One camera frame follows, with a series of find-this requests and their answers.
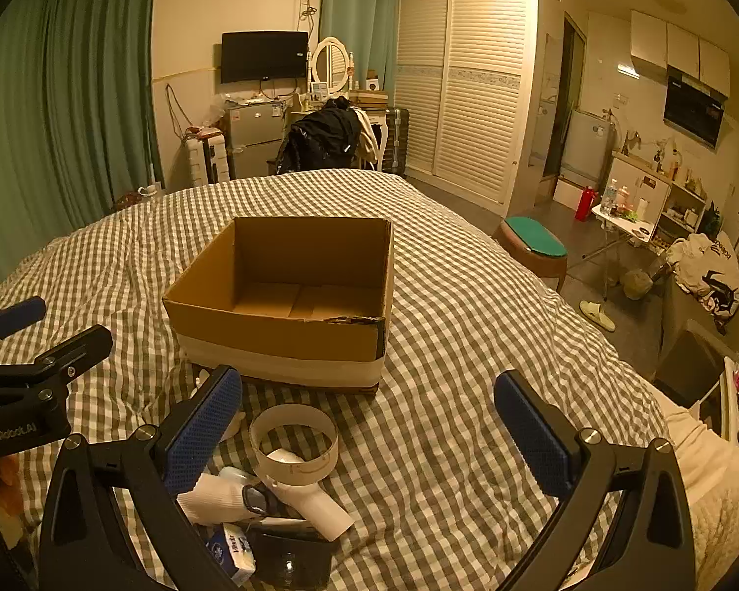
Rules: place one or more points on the white louvred wardrobe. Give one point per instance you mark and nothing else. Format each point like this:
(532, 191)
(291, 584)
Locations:
(474, 86)

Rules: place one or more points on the black wall television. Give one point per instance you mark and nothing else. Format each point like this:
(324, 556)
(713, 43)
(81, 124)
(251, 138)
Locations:
(265, 55)

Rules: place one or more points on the blue white tissue packet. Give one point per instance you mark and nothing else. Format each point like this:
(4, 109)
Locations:
(231, 557)

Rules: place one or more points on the white sock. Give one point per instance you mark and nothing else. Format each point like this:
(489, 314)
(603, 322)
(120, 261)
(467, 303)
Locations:
(215, 498)

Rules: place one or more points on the white printed clothing pile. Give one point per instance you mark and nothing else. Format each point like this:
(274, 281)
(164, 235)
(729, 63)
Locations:
(705, 265)

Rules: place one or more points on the stool with green cushion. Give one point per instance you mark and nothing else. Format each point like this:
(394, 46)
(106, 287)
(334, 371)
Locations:
(533, 243)

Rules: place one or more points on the cream garment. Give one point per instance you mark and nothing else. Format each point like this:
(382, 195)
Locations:
(368, 135)

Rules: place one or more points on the dark suitcase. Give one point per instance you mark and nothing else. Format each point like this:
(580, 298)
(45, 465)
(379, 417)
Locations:
(395, 141)

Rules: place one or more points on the light blue curtain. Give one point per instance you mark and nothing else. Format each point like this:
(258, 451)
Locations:
(357, 18)

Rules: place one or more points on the person's left hand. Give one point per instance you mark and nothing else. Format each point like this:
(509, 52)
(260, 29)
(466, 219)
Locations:
(7, 498)

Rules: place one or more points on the pale green slipper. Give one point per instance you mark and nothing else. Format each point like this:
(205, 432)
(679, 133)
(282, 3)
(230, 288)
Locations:
(597, 314)

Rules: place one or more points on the olive round bag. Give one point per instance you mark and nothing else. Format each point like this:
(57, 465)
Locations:
(635, 283)

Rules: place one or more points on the white kitchen cabinet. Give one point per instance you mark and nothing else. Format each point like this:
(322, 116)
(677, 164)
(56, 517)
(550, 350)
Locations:
(634, 181)

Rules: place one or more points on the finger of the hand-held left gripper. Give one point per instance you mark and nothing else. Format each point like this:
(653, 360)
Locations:
(68, 351)
(18, 315)

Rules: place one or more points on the white folding table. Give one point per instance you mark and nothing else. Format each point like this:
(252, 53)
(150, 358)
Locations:
(622, 221)

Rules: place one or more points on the black case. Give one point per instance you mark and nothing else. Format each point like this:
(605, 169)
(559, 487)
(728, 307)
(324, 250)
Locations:
(289, 557)

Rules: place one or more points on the silver small fridge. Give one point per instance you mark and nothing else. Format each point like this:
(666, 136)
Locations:
(255, 141)

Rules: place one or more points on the grey armchair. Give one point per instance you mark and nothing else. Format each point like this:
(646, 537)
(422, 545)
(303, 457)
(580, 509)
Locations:
(683, 338)

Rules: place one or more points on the white tape roll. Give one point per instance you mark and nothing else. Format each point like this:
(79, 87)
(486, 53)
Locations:
(295, 474)

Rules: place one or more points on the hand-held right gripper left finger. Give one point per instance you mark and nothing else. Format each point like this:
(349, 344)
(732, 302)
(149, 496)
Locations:
(200, 437)

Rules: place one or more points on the white wall cabinets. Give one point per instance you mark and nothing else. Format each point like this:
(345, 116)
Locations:
(677, 46)

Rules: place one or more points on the white washing machine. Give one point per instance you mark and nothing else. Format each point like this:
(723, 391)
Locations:
(585, 144)

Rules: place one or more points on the checked bed blanket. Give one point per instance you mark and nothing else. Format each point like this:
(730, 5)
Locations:
(468, 320)

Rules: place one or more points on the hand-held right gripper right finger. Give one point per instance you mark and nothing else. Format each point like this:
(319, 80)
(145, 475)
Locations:
(533, 437)

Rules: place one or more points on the white oval mirror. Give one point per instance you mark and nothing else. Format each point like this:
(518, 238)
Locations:
(331, 64)

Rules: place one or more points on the white suitcase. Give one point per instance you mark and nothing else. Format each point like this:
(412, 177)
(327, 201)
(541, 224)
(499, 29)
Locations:
(204, 160)

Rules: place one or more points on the green curtain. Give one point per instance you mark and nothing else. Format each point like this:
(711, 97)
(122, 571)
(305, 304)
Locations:
(68, 104)

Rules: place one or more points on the small white bottle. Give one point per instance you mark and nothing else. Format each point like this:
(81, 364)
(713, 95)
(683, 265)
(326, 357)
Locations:
(234, 476)

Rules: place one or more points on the black range hood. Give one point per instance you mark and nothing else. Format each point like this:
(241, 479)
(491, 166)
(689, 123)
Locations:
(693, 108)

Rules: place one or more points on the brown cardboard box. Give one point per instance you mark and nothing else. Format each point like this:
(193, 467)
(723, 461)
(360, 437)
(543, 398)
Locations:
(271, 332)

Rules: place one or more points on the black glasses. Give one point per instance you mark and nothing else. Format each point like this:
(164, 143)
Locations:
(260, 500)

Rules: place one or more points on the white fluffy blanket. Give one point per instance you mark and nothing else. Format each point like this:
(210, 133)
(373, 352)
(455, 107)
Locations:
(714, 505)

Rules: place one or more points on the black jacket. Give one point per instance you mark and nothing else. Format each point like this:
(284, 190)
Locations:
(317, 138)

